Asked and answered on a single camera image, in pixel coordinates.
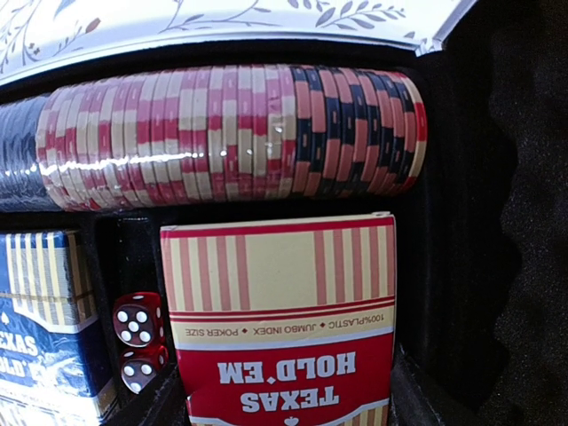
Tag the aluminium poker case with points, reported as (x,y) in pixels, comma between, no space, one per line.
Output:
(482,288)

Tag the lower red die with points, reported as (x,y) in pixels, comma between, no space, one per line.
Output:
(139,366)

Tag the row of poker chips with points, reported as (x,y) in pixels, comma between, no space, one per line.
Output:
(204,134)

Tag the upper red die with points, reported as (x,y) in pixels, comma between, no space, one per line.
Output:
(138,320)

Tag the red card deck box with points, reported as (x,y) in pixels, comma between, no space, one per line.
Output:
(284,322)

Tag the red die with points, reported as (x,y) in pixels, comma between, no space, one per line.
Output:
(138,320)
(139,366)

